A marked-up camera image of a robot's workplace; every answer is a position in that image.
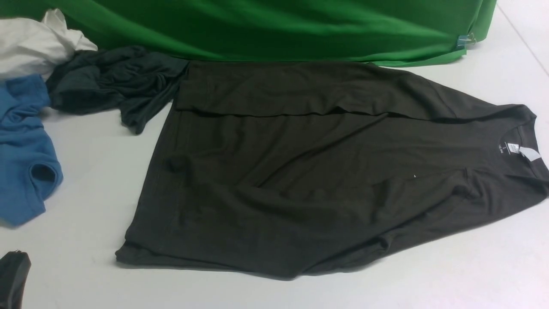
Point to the dark teal crumpled shirt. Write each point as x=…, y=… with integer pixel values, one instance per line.
x=132, y=79

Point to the blue crumpled shirt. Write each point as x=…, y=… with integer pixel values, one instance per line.
x=29, y=169

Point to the green backdrop cloth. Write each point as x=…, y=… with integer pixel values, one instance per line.
x=391, y=33

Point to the white crumpled shirt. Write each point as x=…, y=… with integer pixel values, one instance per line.
x=31, y=47

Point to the blue binder clip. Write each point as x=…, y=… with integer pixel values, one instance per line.
x=465, y=41

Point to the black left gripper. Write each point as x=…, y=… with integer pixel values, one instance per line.
x=14, y=269

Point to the dark gray long-sleeve shirt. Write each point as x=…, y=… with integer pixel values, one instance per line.
x=290, y=169

